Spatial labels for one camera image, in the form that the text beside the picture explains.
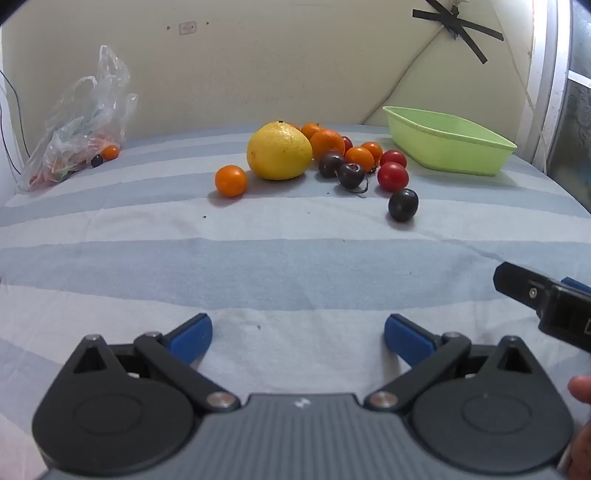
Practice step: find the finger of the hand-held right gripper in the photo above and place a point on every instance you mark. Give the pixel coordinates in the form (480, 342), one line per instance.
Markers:
(519, 284)
(577, 285)

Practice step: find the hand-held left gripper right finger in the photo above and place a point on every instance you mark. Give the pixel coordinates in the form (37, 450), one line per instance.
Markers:
(406, 339)

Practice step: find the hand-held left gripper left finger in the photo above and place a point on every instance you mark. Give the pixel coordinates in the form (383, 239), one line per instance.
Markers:
(191, 337)

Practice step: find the light green plastic basin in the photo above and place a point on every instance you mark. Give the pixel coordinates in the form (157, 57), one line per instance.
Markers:
(450, 143)

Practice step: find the black twig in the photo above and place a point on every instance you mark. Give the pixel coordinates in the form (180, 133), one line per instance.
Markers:
(367, 183)

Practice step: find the red tomato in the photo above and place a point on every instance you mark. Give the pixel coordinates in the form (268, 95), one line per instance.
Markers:
(393, 158)
(393, 177)

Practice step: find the yellow grapefruit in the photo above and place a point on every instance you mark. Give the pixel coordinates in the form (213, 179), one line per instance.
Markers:
(279, 150)

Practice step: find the large mandarin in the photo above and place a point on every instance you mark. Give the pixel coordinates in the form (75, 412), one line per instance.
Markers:
(328, 143)

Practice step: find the person's right hand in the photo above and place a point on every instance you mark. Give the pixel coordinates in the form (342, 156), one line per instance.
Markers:
(581, 387)

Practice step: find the blue striped bedsheet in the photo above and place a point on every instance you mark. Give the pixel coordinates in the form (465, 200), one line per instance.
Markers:
(286, 267)

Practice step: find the clear plastic bag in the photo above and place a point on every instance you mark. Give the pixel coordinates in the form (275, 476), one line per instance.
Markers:
(83, 124)

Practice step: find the black tape cross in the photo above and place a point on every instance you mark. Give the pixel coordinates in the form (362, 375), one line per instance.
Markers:
(457, 25)

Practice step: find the white window frame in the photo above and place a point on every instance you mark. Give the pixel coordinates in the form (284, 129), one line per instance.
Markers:
(549, 69)

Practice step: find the white wall plate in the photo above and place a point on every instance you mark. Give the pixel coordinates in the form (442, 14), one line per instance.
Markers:
(187, 27)

